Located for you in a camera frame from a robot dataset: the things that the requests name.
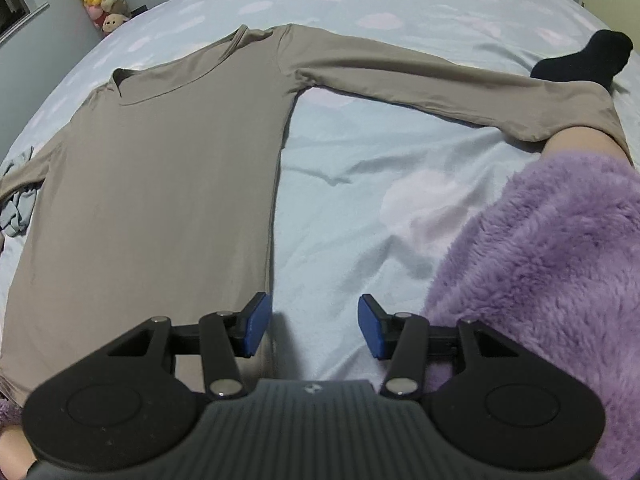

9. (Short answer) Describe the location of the beige long-sleeve shirt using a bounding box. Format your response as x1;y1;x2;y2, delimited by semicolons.
0;24;633;406

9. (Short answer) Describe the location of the purple fleece garment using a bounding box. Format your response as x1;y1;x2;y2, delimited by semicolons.
422;150;640;480

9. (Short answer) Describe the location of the dark framed window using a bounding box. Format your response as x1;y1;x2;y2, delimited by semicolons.
0;0;51;43

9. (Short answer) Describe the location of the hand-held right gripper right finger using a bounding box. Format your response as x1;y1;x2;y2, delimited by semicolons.
357;294;521;400

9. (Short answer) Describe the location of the light blue garment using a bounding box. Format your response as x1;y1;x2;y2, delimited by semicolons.
0;146;49;237

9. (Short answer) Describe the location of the person's bare leg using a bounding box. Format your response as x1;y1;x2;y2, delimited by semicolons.
541;126;632;162

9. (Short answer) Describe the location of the black sock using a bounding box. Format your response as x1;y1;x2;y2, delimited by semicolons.
529;30;634;92

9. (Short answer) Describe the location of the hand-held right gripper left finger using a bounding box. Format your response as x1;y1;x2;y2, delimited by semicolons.
107;292;273;401

